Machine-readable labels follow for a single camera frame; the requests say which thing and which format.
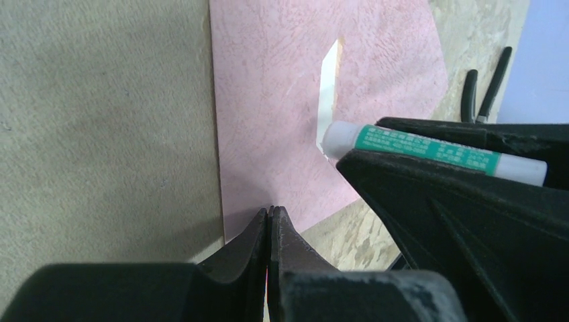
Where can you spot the white green glue stick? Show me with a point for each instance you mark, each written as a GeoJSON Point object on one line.
{"type": "Point", "coordinates": [341, 137]}

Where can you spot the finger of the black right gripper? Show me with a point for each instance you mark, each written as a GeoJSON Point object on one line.
{"type": "Point", "coordinates": [503, 245]}
{"type": "Point", "coordinates": [546, 142]}

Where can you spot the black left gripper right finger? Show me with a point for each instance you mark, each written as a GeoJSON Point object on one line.
{"type": "Point", "coordinates": [303, 286]}

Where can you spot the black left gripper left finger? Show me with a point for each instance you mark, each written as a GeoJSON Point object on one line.
{"type": "Point", "coordinates": [226, 286]}

